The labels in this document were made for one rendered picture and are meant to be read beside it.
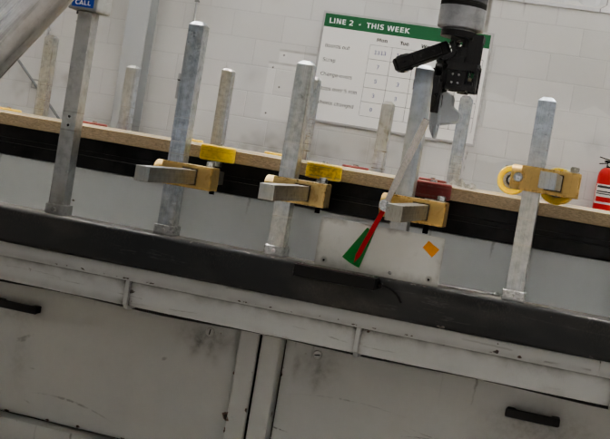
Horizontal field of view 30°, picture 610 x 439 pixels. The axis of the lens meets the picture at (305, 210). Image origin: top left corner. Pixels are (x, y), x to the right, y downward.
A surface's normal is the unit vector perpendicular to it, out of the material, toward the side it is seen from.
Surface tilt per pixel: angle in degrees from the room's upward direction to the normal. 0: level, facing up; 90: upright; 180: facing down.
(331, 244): 90
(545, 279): 90
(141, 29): 90
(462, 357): 90
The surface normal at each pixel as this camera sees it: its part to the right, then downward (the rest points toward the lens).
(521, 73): -0.23, 0.01
